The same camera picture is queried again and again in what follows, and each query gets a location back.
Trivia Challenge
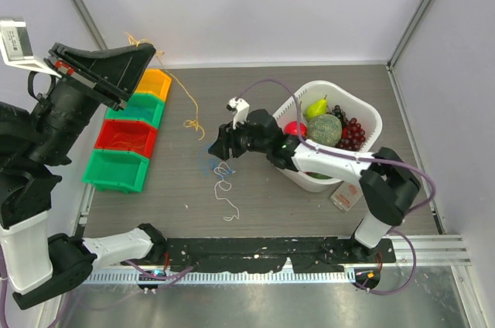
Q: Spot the orange storage bin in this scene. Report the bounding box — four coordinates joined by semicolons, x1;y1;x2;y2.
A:
135;69;172;101

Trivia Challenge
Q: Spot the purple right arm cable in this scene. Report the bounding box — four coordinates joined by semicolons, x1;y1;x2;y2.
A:
237;79;438;298

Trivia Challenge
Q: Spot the green netted melon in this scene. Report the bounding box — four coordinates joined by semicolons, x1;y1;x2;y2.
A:
307;114;343;147

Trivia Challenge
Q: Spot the yellow green pear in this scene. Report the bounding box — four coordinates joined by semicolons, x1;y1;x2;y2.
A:
305;97;328;121

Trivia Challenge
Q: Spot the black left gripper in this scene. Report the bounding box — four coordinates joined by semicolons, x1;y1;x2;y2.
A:
32;38;162;162

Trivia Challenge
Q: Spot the black grape bunch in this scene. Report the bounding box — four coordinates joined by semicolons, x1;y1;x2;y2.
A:
330;105;347;125

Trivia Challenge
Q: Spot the transparent plastic card packet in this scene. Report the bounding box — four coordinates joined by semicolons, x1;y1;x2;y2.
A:
329;182;363;211

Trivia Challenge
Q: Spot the green storage bin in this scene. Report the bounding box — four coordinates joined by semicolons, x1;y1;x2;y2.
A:
105;93;166;129
82;149;150;193

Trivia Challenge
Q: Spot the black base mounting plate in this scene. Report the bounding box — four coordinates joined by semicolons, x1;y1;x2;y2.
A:
133;237;396;274

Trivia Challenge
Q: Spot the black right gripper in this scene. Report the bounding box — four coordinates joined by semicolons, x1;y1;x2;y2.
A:
210;115;271;161

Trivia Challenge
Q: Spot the red grape bunch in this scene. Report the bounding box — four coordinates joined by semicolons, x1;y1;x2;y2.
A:
336;118;367;152

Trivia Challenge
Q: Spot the lower green storage bin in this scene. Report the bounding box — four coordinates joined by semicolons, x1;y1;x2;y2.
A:
82;149;150;193

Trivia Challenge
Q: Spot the white plastic fruit basket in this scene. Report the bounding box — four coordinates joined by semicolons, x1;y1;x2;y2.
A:
274;80;383;193

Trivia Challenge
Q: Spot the red apple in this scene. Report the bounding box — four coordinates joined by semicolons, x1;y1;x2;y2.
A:
284;121;307;138

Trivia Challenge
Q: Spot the yellow cable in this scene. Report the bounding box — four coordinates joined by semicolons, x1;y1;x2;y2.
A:
124;32;206;142

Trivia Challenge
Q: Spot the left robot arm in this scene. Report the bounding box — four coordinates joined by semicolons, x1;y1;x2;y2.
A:
1;43;166;309

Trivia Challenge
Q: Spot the green lime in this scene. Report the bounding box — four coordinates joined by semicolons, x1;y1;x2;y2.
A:
306;172;332;180

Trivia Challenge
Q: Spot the red storage bin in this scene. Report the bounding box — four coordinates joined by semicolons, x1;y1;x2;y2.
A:
94;119;158;159

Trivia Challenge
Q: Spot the upper green storage bin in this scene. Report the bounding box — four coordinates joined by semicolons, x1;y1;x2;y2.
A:
105;93;166;129

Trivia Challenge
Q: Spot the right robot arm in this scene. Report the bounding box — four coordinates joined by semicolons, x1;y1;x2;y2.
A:
208;109;421;262

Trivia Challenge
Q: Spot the white slotted cable duct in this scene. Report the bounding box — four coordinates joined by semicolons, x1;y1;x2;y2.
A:
85;268;355;285

